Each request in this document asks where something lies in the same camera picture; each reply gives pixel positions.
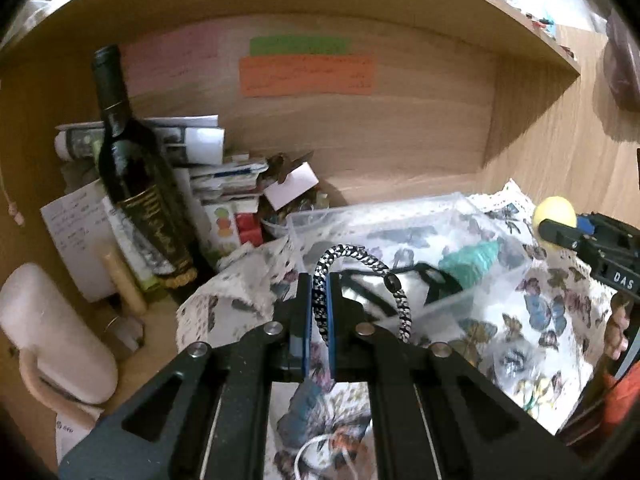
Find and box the yellow soft ball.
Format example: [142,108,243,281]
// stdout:
[532,196,577,252]

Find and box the butterfly print lace cloth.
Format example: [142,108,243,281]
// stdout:
[174,178,618,480]

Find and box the clear plastic storage bin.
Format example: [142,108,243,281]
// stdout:
[288,193,532,333]

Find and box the cream cylindrical case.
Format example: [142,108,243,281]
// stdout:
[1,263,118,405]

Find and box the stack of magazines and papers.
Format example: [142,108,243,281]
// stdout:
[53,114,271,261]

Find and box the white handwritten note paper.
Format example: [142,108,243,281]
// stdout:
[40,180,116,302]

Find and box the small pink white box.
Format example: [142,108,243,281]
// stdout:
[264,162,319,211]

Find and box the dark wine bottle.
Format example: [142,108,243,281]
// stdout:
[92,46,208,300]

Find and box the green sticky note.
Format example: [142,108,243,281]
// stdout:
[250,35,352,56]

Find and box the orange sticky note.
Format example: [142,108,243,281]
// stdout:
[239,54,378,98]

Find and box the pink sticky note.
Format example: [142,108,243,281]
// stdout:
[122,22,219,96]

